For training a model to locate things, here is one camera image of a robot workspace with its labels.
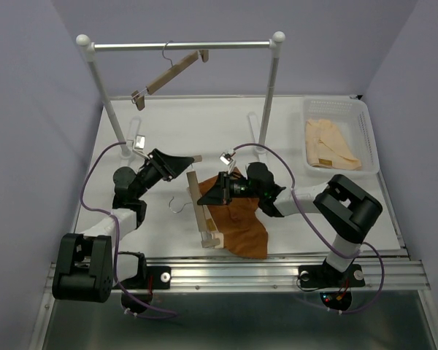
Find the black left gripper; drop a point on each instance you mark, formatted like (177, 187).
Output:
(174, 165)

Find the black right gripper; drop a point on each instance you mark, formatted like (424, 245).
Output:
(219, 194)

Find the brown boxer underwear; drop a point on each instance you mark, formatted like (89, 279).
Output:
(234, 227)

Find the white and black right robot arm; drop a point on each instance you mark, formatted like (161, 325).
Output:
(349, 209)

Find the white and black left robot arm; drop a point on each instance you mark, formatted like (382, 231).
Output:
(89, 263)

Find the beige underwear in basket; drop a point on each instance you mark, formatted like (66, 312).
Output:
(326, 147)

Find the white plastic basket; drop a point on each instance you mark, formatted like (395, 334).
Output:
(351, 116)

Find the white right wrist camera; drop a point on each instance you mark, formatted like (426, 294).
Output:
(227, 157)

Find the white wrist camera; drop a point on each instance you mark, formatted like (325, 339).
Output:
(137, 145)
(227, 157)

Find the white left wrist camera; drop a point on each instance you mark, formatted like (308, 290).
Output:
(137, 145)

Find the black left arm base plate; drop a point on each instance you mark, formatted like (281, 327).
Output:
(152, 278)

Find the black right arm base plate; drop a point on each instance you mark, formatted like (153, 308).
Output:
(324, 276)

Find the aluminium mounting rail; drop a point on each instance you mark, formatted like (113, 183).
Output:
(280, 274)

